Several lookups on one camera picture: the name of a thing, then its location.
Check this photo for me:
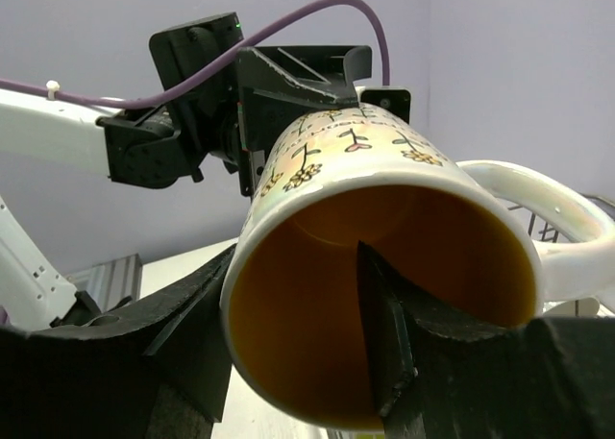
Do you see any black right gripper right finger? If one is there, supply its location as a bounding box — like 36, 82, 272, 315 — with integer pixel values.
357, 244, 614, 438

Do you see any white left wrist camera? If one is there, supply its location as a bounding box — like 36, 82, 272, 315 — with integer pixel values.
357, 85, 412, 124

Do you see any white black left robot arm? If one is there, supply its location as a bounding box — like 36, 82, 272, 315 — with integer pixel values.
1, 11, 372, 331

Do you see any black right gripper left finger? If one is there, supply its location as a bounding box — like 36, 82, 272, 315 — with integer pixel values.
1, 248, 234, 438

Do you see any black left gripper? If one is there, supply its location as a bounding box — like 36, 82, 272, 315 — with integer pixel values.
96, 12, 372, 197

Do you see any floral mug orange inside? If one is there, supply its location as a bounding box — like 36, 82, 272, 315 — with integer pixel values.
220, 103, 614, 431

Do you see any grey wire dish rack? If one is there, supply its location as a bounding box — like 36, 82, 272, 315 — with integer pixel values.
501, 189, 614, 317

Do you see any aluminium frame rail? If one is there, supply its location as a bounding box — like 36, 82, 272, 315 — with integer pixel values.
65, 254, 143, 311

